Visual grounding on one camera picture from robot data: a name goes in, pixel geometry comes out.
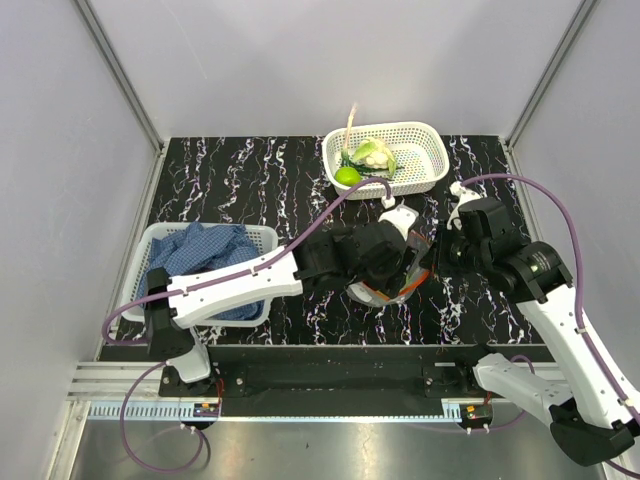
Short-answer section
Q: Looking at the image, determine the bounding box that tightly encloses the white laundry basket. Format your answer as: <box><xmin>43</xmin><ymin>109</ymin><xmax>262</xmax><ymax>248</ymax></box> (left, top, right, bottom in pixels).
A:
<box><xmin>120</xmin><ymin>222</ymin><xmax>279</xmax><ymax>304</ymax></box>

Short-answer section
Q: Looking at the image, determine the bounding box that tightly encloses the purple cable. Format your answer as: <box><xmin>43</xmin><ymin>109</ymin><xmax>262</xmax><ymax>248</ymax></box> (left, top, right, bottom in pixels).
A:
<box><xmin>101</xmin><ymin>177</ymin><xmax>394</xmax><ymax>472</ymax></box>
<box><xmin>459</xmin><ymin>173</ymin><xmax>640</xmax><ymax>477</ymax></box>

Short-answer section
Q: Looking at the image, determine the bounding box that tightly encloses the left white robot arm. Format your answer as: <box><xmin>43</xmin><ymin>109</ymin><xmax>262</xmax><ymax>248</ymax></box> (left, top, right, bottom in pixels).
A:
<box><xmin>143</xmin><ymin>219</ymin><xmax>412</xmax><ymax>396</ymax></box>

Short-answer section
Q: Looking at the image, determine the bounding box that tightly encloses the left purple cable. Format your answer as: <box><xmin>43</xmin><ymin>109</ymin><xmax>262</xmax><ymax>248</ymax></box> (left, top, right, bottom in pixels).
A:
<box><xmin>101</xmin><ymin>177</ymin><xmax>394</xmax><ymax>472</ymax></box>

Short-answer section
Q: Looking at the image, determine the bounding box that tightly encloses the white perforated plastic basket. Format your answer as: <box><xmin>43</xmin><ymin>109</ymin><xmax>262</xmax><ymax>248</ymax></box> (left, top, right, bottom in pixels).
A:
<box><xmin>322</xmin><ymin>121</ymin><xmax>449</xmax><ymax>196</ymax></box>

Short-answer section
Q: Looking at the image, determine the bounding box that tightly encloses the fake green onion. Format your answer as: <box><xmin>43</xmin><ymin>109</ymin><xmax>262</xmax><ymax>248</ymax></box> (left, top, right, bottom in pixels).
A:
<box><xmin>339</xmin><ymin>102</ymin><xmax>381</xmax><ymax>176</ymax></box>

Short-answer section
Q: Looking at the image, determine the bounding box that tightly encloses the fake green white cabbage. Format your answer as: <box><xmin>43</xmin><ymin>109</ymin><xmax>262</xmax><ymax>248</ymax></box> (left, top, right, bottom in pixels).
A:
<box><xmin>350</xmin><ymin>138</ymin><xmax>397</xmax><ymax>177</ymax></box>

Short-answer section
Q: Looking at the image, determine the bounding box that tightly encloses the clear zip top bag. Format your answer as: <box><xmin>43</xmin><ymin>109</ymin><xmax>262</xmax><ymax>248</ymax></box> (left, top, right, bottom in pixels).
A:
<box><xmin>347</xmin><ymin>230</ymin><xmax>431</xmax><ymax>308</ymax></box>

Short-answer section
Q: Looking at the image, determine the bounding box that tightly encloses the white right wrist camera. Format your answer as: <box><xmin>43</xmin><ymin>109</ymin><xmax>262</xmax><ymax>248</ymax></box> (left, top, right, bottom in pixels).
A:
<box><xmin>446</xmin><ymin>181</ymin><xmax>480</xmax><ymax>230</ymax></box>

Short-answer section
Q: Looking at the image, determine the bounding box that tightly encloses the blue checkered cloth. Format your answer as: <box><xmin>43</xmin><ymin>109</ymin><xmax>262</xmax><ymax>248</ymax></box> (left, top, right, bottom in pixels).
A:
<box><xmin>133</xmin><ymin>222</ymin><xmax>278</xmax><ymax>300</ymax></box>

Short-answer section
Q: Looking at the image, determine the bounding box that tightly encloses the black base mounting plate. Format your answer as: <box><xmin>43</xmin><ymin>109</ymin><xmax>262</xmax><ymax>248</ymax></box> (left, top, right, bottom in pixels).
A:
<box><xmin>159</xmin><ymin>345</ymin><xmax>493</xmax><ymax>423</ymax></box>

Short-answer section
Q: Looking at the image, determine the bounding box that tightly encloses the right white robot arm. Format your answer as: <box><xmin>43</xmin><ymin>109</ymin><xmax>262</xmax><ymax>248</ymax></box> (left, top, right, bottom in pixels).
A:
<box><xmin>431</xmin><ymin>192</ymin><xmax>639</xmax><ymax>466</ymax></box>

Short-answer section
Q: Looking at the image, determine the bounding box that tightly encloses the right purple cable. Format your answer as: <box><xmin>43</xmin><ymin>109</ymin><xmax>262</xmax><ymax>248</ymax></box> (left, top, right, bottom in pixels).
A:
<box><xmin>459</xmin><ymin>173</ymin><xmax>640</xmax><ymax>477</ymax></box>

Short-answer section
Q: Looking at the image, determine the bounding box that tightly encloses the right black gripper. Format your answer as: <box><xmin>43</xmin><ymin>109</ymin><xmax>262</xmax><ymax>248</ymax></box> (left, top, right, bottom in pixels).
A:
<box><xmin>420</xmin><ymin>219</ymin><xmax>490</xmax><ymax>277</ymax></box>

